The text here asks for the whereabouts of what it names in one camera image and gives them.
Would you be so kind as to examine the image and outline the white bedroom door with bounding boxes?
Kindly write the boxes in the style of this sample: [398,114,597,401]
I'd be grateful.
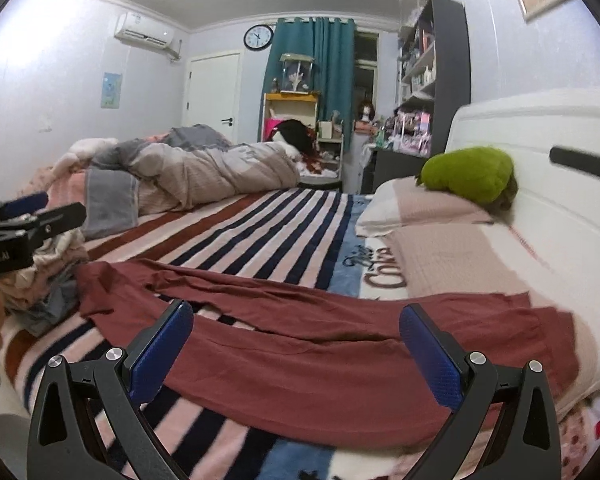
[182,50,242,143]

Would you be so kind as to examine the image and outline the white bed headboard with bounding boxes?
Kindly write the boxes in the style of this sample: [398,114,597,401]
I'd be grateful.
[444,86,600,361]

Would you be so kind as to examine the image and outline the small blue wall poster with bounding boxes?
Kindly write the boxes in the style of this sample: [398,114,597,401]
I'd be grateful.
[100,73,122,110]

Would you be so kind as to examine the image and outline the white wall air conditioner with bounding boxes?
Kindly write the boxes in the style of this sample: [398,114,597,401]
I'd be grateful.
[114,12,180,60]

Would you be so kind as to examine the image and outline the white rolling cart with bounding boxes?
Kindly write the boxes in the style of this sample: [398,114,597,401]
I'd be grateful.
[316,122,343,179]

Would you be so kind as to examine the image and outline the maroon red pants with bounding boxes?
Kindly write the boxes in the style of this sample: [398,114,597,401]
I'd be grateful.
[74,258,581,451]

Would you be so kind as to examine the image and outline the near pink ribbed pillow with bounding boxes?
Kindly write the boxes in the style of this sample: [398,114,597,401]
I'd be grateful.
[384,223,550,307]

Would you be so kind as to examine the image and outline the green plush toy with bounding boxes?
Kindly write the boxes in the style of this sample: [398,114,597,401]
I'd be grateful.
[416,146,518,211]

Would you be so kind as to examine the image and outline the dark tall bookshelf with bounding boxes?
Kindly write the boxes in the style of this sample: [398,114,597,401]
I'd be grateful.
[396,0,471,155]

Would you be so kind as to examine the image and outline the cluttered dark desk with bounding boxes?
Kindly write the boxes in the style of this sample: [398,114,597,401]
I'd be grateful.
[351,108,426,194]

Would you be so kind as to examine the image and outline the grey pink rumpled duvet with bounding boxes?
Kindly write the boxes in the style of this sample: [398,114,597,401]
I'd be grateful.
[19,125,301,240]

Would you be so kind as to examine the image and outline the mannequin head with wig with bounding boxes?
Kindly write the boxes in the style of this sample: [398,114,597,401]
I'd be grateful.
[356,100,376,122]

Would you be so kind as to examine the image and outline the yellow white shelf cabinet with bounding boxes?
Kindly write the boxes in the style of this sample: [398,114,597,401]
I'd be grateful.
[259,92,320,142]

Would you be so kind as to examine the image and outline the glass display case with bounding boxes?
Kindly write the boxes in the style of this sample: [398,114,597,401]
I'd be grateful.
[279,53,314,94]

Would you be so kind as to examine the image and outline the black white plush toy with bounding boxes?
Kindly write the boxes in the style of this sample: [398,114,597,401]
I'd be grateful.
[272,119,315,157]

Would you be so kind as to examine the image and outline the black round wall clock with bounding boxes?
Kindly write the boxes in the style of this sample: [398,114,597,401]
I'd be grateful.
[242,24,274,51]

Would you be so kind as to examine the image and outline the pile of folded clothes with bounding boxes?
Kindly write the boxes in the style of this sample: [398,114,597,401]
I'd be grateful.
[0,229,88,348]

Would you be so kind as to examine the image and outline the far pink white pillow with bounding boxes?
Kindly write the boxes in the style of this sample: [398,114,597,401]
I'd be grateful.
[355,177,493,237]

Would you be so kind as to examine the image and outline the teal window curtain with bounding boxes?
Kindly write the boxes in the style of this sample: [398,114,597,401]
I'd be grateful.
[262,18,356,153]

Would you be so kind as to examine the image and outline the striped plush bed blanket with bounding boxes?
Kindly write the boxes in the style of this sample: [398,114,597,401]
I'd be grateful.
[0,186,481,480]

